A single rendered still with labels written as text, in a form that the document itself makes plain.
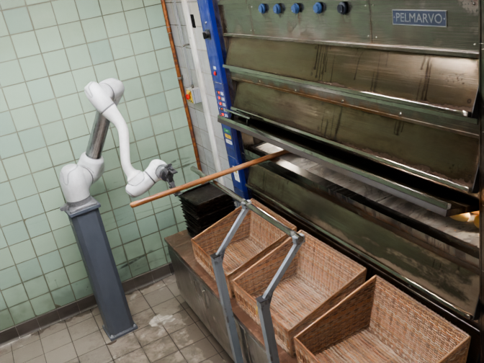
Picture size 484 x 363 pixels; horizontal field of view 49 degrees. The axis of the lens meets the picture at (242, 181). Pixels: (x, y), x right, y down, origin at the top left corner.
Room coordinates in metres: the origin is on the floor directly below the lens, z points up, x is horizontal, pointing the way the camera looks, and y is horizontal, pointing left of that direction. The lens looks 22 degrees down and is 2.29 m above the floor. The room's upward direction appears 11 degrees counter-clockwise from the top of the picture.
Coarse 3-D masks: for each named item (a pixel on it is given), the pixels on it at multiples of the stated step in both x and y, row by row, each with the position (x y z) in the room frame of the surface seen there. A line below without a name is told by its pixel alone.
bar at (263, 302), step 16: (256, 208) 2.34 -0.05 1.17; (240, 224) 2.41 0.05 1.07; (272, 224) 2.18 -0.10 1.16; (224, 240) 2.39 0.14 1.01; (304, 240) 2.00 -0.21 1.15; (288, 256) 1.98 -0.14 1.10; (224, 288) 2.34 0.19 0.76; (272, 288) 1.93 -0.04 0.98; (224, 304) 2.33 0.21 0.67; (272, 336) 1.90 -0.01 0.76; (240, 352) 2.35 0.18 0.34; (272, 352) 1.90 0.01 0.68
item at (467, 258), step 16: (272, 160) 2.93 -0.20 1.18; (304, 176) 2.60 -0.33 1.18; (320, 176) 2.56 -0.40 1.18; (336, 192) 2.34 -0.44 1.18; (352, 192) 2.30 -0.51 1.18; (368, 208) 2.13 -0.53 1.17; (384, 208) 2.09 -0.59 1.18; (400, 224) 1.94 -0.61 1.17; (416, 224) 1.90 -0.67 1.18; (432, 240) 1.78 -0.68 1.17; (448, 240) 1.74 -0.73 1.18; (464, 256) 1.64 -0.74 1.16
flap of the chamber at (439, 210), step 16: (240, 128) 2.89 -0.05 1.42; (256, 128) 2.85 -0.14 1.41; (272, 128) 2.86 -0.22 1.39; (272, 144) 2.55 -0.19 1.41; (304, 144) 2.47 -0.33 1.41; (320, 144) 2.48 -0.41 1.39; (320, 160) 2.18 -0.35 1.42; (352, 160) 2.17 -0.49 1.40; (368, 160) 2.17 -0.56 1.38; (352, 176) 1.97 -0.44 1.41; (384, 176) 1.91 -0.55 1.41; (400, 176) 1.91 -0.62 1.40; (400, 192) 1.72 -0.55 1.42; (432, 192) 1.71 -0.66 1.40; (448, 192) 1.71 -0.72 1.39; (432, 208) 1.58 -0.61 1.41; (464, 208) 1.56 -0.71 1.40
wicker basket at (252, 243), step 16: (240, 208) 3.14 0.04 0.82; (224, 224) 3.09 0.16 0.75; (256, 224) 3.09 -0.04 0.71; (288, 224) 2.75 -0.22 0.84; (192, 240) 2.98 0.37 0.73; (208, 240) 3.04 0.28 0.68; (240, 240) 3.12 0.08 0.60; (256, 240) 3.06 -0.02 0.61; (208, 256) 2.74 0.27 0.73; (224, 256) 2.96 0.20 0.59; (240, 256) 2.93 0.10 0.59; (256, 256) 2.58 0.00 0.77; (208, 272) 2.80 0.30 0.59; (224, 272) 2.54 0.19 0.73; (240, 272) 2.54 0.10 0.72; (288, 272) 2.64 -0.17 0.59
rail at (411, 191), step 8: (232, 120) 2.99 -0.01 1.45; (248, 128) 2.80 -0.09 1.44; (264, 136) 2.64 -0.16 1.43; (272, 136) 2.56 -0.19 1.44; (288, 144) 2.42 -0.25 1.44; (296, 144) 2.38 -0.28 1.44; (304, 152) 2.30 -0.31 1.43; (312, 152) 2.24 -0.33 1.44; (328, 160) 2.12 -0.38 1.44; (336, 160) 2.09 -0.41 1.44; (344, 168) 2.02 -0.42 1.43; (352, 168) 1.98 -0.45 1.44; (368, 176) 1.89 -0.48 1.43; (376, 176) 1.85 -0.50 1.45; (392, 184) 1.77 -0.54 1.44; (400, 184) 1.74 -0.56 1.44; (408, 192) 1.69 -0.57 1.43; (416, 192) 1.66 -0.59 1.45; (424, 200) 1.62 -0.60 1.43; (432, 200) 1.59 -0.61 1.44; (440, 200) 1.57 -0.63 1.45; (448, 208) 1.53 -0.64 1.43
